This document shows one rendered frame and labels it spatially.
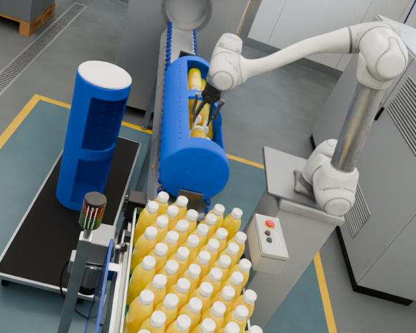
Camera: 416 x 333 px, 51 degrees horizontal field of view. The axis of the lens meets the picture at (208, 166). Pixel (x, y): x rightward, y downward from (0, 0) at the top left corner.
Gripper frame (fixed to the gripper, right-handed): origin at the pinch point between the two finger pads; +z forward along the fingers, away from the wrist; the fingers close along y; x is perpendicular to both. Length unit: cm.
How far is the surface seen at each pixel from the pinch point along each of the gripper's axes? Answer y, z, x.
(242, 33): -31, -8, -116
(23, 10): 149, 92, -292
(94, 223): 34, 0, 72
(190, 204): -1.2, 19.3, 31.5
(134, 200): 21.6, 18.3, 37.5
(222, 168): -9.3, 2.5, 25.3
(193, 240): 2, 8, 62
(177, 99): 10.7, -0.7, -15.3
